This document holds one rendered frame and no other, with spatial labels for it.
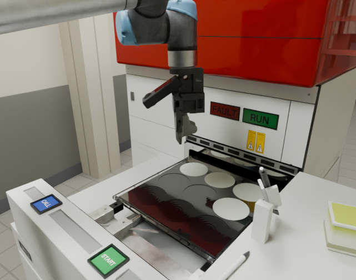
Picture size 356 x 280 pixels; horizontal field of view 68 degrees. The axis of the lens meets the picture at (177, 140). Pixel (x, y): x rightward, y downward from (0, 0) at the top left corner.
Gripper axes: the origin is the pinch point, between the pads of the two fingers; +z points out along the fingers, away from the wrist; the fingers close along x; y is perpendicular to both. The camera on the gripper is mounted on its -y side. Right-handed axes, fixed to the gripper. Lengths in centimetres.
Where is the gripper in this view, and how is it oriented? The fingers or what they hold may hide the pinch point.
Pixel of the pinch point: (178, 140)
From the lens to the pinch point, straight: 75.8
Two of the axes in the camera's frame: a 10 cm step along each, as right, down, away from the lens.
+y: 10.0, -0.7, 0.7
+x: -0.9, -3.7, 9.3
